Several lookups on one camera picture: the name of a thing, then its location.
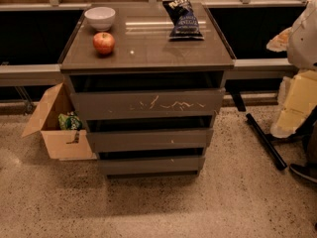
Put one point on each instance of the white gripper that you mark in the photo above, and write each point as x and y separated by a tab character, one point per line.
303	45

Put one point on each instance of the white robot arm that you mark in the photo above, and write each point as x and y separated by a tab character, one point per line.
302	45

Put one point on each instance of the grey bottom drawer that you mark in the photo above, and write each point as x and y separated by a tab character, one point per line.
151	165

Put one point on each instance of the black shoe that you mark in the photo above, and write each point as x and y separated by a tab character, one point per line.
307	172

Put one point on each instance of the grey window ledge rail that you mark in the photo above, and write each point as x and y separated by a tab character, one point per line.
49	74

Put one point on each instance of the black metal bar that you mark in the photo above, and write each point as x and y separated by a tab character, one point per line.
278	160

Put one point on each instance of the dark blue chip bag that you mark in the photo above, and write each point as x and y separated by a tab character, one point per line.
185	23

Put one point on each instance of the white ceramic bowl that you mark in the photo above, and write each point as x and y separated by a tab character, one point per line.
100	18

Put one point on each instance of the grey top drawer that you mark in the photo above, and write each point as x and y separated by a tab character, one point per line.
147	104

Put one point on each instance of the green snack bag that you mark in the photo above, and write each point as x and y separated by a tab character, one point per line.
69	121

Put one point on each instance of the grey drawer cabinet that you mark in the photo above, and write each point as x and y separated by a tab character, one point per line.
146	59

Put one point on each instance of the grey middle drawer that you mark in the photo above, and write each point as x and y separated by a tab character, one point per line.
149	140

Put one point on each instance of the grey drawer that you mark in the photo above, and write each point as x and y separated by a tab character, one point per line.
149	140
151	165
147	104

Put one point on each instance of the cardboard box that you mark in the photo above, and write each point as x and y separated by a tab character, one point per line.
61	144

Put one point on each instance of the red apple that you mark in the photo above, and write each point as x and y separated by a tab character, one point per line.
104	43

